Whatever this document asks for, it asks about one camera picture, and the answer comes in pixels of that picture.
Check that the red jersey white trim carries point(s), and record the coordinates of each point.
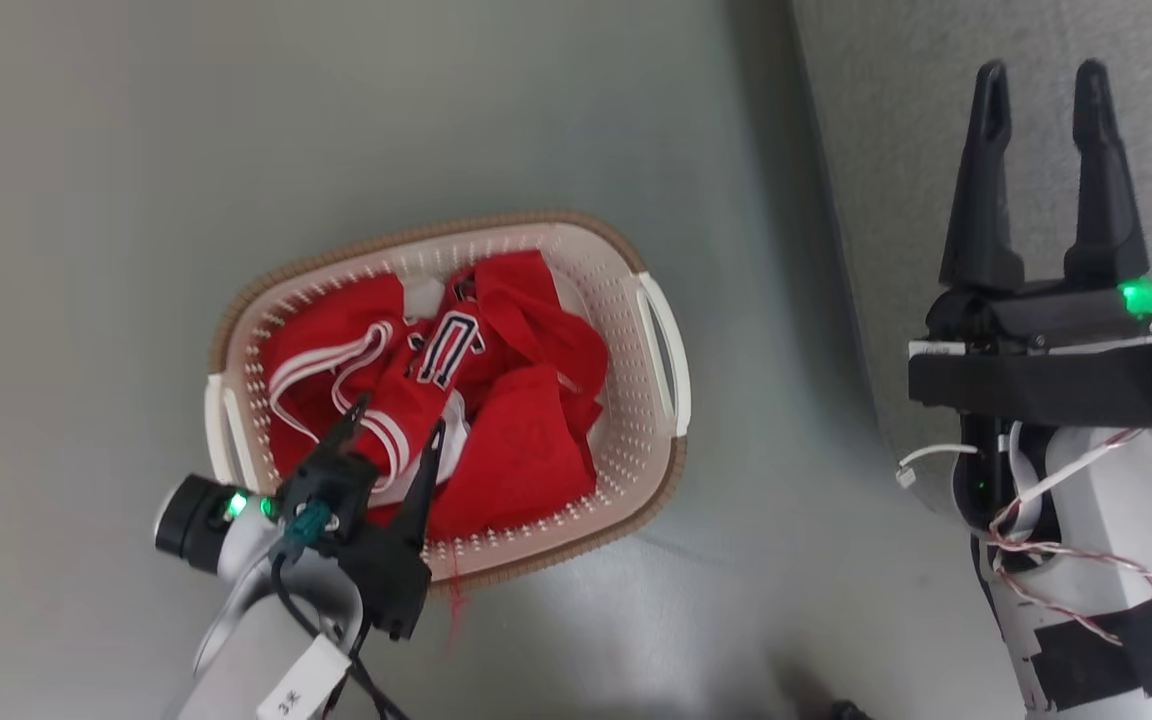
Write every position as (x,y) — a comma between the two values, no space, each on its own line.
(336,335)

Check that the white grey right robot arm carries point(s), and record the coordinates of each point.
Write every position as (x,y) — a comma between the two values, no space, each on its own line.
(1106,510)

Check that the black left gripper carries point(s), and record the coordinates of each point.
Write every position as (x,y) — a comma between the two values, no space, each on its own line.
(391,585)

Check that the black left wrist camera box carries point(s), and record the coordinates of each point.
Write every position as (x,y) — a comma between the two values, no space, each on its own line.
(331,490)

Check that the white laundry basket brown rim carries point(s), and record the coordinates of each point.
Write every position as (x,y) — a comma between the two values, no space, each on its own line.
(626,330)

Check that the plain red shorts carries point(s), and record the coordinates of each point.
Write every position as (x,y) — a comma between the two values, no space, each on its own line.
(526,450)

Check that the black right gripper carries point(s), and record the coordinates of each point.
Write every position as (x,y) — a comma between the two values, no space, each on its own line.
(1066,375)

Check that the grey fabric sofa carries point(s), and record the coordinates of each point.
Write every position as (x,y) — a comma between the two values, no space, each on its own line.
(896,150)

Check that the white paper label tag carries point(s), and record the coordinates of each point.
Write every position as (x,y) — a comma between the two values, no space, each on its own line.
(301,685)

